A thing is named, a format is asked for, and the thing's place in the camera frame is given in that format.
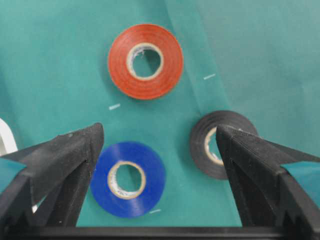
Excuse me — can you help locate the white plastic case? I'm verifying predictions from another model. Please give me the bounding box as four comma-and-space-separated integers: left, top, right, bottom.
0, 119, 18, 156

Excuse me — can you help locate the red tape roll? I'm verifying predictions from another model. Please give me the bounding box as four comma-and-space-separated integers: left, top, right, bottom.
107, 24, 184, 100

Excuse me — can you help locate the black tape roll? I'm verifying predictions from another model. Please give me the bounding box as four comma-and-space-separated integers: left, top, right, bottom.
189, 110, 258, 180

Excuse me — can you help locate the blue tape roll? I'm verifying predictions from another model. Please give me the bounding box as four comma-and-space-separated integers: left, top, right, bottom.
90, 141, 166, 218

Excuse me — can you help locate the green table cloth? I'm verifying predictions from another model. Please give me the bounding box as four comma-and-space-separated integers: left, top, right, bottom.
0, 0, 320, 227

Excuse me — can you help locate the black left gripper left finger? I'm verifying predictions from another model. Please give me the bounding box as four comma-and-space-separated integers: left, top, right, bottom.
0, 122, 104, 228

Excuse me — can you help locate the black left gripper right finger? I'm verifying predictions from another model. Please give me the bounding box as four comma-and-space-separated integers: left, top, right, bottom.
216, 124, 320, 228

